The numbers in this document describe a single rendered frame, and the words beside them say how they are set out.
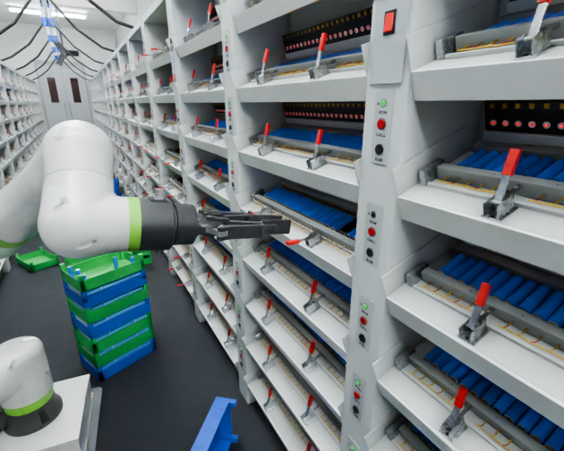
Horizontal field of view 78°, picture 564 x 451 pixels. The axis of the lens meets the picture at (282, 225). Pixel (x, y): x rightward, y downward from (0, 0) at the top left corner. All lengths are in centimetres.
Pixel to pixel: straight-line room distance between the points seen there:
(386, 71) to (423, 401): 60
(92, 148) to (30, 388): 80
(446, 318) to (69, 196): 62
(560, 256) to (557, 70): 21
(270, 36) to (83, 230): 90
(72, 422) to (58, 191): 85
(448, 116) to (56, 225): 65
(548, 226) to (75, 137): 68
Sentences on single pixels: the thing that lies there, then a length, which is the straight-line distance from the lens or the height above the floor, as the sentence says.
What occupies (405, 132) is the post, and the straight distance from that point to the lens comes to 62.
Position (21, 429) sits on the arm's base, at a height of 39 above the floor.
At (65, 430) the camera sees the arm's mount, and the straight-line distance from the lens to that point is 131.
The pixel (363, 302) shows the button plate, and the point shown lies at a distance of 76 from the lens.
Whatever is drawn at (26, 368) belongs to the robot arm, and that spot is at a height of 57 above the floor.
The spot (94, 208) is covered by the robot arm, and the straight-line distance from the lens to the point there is 60.
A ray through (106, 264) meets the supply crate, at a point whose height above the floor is 48.
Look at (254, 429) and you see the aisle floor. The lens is 165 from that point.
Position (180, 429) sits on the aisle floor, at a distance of 169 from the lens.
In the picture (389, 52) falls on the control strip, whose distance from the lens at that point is 65.
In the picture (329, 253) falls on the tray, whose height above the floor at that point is 91.
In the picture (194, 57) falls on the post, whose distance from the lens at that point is 190.
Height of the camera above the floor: 125
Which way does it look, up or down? 19 degrees down
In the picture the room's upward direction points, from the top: straight up
